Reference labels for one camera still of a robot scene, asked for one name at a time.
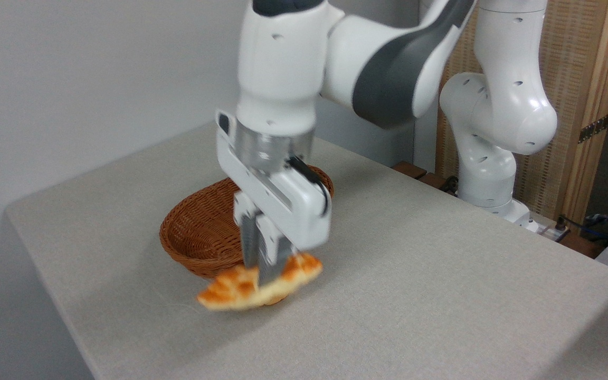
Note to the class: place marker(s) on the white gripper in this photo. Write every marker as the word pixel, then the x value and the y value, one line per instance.
pixel 283 200

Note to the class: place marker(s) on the long braided bread loaf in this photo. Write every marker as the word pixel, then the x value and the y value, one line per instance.
pixel 230 290

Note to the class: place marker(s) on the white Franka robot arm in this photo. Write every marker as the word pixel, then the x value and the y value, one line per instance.
pixel 504 105

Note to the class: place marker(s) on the brown oval wicker basket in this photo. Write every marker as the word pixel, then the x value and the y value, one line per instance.
pixel 198 237

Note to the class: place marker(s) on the brown wooden base board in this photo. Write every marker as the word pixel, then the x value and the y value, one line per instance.
pixel 415 171

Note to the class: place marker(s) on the dark metal screen hinge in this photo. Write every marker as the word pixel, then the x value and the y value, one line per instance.
pixel 594 128

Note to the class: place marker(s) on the wooden rattan folding screen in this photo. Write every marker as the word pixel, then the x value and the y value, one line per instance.
pixel 573 63

